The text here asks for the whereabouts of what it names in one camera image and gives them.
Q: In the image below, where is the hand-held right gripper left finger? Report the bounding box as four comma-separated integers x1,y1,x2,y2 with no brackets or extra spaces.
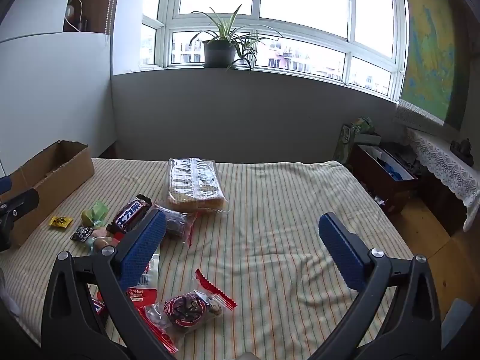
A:
40,208,177,360

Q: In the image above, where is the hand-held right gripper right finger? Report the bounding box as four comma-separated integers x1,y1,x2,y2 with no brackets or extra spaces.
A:
311,212,443,360

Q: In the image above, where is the dark cake clear packet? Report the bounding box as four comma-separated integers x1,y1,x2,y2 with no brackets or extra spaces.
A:
154,204,198,246

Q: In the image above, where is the red and white pouch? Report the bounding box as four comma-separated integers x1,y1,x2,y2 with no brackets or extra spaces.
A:
125,251,161,310

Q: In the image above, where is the brown cardboard box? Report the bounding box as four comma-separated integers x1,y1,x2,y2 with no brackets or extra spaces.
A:
0,140,95,248

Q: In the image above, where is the round pastry with nuts packet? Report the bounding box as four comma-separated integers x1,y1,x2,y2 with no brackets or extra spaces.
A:
161,269,238,336

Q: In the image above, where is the red-edged clear pastry packet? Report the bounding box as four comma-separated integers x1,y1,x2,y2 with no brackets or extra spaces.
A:
137,302,179,355

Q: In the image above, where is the sliced bread loaf packet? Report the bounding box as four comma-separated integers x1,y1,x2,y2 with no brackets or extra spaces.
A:
166,158,230,214

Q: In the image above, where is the dark brown chocolate bar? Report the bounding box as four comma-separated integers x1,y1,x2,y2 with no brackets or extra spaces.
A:
107,194,154,235

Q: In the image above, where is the green wrapped candy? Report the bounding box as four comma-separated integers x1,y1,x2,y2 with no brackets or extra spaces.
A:
81,201,108,226

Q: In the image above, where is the black patterned candy packet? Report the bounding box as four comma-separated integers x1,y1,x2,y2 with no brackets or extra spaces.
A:
70,226,95,242

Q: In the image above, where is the red snack packet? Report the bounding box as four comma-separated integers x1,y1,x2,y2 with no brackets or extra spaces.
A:
91,295,110,317

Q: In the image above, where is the dark wooden box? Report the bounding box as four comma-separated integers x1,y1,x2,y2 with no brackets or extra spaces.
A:
352,143,419,211

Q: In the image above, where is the green printed bag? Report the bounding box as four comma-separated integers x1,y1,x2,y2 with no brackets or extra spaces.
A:
334,118,381,166

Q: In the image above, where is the white cabinet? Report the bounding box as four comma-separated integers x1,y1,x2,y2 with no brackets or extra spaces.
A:
0,0,113,181

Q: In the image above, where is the white lace tablecloth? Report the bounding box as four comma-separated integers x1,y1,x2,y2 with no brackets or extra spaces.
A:
407,127,480,233

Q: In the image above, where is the dark figurine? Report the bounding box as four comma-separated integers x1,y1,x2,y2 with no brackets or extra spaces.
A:
450,139,474,166

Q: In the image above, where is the potted spider plant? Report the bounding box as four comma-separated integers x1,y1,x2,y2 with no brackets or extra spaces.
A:
189,4,283,71

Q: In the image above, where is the white charger cable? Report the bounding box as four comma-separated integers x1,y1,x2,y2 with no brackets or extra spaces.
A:
65,0,89,31

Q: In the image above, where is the wall map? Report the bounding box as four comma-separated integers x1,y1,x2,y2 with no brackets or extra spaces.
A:
398,0,469,128

